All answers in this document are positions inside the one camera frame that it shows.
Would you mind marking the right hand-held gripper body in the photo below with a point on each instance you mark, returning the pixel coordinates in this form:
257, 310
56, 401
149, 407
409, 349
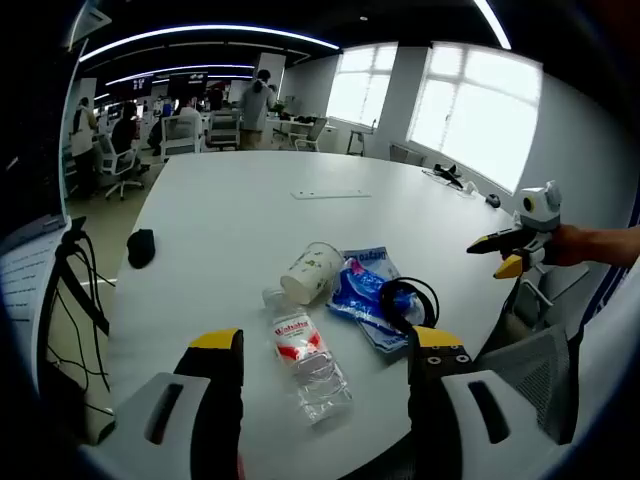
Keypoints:
542, 220

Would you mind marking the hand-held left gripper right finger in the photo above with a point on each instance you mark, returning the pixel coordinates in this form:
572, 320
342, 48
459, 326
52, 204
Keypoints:
435, 400

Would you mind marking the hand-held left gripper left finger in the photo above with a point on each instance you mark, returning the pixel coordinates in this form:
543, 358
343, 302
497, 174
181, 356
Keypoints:
220, 400

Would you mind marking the white plastic bag blue print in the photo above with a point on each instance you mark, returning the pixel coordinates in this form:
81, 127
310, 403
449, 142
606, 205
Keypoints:
385, 337

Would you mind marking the clear plastic water bottle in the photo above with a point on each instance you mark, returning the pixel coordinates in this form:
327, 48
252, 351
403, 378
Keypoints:
305, 350

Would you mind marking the white printed paper cup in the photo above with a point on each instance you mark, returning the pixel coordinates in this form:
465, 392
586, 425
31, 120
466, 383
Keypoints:
312, 272

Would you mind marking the person's right hand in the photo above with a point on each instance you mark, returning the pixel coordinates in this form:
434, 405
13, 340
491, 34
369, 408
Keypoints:
572, 246

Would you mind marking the white office chair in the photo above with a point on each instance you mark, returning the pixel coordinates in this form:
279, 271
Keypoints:
180, 137
223, 131
117, 167
311, 132
545, 285

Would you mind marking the small dark object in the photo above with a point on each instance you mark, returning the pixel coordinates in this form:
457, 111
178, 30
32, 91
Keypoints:
494, 200

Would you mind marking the black object on table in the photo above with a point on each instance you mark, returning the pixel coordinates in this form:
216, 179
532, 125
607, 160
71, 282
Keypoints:
447, 172

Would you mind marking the grey mesh office chair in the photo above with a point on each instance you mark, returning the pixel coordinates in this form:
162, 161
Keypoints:
540, 365

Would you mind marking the large window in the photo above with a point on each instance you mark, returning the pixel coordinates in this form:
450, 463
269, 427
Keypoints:
362, 85
475, 115

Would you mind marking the white radiator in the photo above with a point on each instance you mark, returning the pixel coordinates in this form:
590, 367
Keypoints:
407, 155

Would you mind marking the black pouch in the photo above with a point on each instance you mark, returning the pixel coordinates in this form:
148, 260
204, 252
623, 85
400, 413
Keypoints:
141, 249

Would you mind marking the white stool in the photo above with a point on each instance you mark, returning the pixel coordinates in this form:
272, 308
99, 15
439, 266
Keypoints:
356, 142

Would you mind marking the white table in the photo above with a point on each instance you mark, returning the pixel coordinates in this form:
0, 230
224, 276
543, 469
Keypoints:
240, 225

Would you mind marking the open laptop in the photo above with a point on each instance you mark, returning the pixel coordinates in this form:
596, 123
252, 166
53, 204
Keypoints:
25, 270

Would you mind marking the ceiling light strip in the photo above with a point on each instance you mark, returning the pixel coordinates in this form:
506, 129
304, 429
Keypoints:
200, 34

